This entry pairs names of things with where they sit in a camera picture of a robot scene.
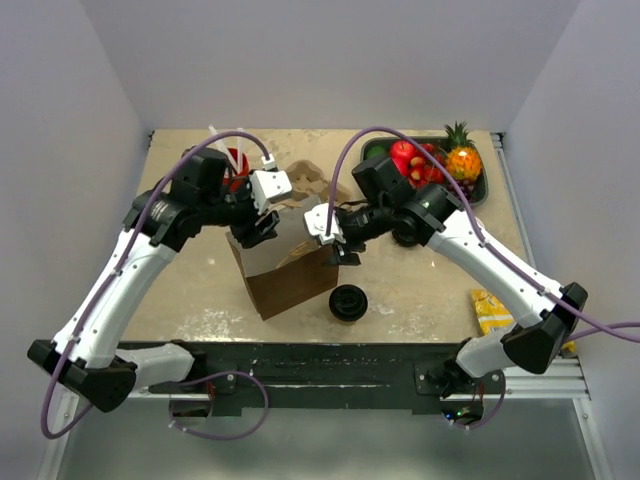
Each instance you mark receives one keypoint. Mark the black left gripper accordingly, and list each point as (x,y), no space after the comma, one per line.
(251,233)

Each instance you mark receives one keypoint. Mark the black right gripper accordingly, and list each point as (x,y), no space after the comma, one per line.
(346,256)

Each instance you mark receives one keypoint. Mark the brown paper bag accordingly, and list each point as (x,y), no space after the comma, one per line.
(289,269)

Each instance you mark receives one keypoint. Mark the black coffee cup lid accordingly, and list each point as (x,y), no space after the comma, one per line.
(348,303)

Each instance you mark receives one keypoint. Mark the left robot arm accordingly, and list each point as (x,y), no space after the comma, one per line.
(85,356)

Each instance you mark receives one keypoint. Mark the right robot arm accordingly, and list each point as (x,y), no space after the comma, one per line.
(544,311)

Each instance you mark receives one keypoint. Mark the red straw holder cup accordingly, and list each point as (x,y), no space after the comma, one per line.
(235,180)

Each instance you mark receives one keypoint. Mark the green lime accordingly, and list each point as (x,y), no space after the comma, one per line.
(374,151)

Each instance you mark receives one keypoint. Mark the grey fruit tray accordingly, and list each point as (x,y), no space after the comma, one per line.
(443,146)

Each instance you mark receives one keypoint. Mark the red apple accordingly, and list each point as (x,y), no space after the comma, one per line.
(403,151)

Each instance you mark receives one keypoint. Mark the bunch of dark red grapes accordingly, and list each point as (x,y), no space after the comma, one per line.
(468,187)

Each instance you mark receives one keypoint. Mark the pineapple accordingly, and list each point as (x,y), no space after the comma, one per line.
(463,161)

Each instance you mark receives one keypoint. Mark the yellow snack bag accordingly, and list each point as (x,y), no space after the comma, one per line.
(491,314)

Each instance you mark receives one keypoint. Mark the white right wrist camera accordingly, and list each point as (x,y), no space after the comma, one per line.
(321,224)

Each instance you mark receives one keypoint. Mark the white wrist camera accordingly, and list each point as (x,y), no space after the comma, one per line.
(269,185)
(321,224)

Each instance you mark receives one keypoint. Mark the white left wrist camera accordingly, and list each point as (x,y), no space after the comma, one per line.
(269,185)

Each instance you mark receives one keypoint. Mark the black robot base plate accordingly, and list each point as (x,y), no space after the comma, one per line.
(370,376)

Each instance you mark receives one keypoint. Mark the aluminium frame rail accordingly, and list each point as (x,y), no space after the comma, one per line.
(564,380)

